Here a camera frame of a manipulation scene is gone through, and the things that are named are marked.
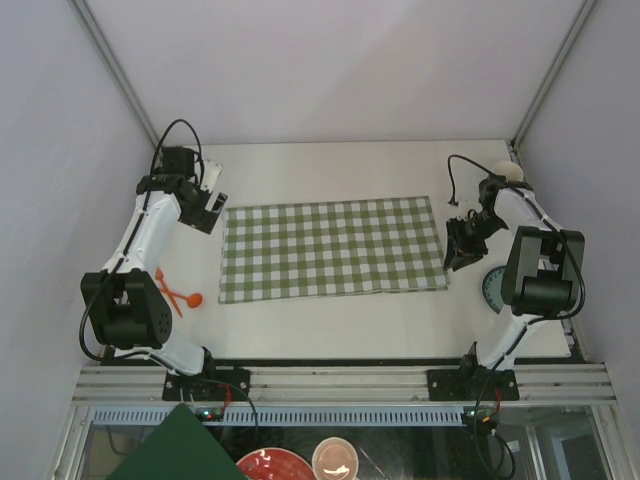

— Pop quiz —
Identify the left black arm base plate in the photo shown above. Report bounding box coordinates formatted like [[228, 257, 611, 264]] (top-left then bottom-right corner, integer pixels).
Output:
[[162, 368, 251, 403]]

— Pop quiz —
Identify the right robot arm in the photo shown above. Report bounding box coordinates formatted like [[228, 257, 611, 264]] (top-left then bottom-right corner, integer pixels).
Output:
[[444, 174, 586, 399]]

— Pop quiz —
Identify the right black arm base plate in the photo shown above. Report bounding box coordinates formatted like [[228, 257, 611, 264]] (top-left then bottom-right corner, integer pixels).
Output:
[[427, 367, 520, 401]]

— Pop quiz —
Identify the red plate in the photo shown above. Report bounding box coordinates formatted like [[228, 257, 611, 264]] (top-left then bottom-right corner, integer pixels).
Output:
[[236, 447, 316, 480]]

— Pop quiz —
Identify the orange plastic spoon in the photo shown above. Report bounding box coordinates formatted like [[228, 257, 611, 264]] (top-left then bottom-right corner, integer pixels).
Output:
[[172, 291, 203, 309]]

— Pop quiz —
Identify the perforated grey cable tray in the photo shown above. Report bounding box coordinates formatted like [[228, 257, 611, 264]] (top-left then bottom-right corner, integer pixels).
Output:
[[91, 405, 465, 427]]

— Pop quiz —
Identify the aluminium frame rail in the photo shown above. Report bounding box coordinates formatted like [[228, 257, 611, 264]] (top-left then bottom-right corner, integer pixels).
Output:
[[72, 364, 617, 406]]

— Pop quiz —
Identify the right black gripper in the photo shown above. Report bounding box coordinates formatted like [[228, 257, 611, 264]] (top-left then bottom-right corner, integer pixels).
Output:
[[445, 211, 506, 271]]

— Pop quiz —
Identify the pink bowl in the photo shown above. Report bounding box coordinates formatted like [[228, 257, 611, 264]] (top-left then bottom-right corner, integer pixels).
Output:
[[311, 437, 360, 480]]

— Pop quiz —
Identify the orange plastic fork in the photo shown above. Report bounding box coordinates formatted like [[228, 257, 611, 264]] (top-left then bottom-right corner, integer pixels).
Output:
[[155, 267, 183, 318]]

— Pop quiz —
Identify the green white checkered cloth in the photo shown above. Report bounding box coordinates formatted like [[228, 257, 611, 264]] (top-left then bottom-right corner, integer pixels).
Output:
[[218, 196, 449, 305]]

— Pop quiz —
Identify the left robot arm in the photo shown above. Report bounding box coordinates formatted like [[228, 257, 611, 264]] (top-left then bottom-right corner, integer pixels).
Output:
[[80, 146, 227, 400]]

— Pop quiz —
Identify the green board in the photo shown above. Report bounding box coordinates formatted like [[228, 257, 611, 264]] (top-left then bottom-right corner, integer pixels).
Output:
[[108, 404, 246, 480]]

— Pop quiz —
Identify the blue patterned plate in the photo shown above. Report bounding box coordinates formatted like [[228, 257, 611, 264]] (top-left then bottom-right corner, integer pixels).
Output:
[[481, 266, 505, 314]]

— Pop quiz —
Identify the light blue mug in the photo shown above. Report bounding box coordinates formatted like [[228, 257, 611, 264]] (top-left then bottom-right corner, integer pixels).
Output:
[[492, 161, 524, 182]]

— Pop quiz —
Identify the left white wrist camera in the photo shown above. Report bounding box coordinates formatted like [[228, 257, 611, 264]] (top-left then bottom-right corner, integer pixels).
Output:
[[200, 160, 223, 193]]

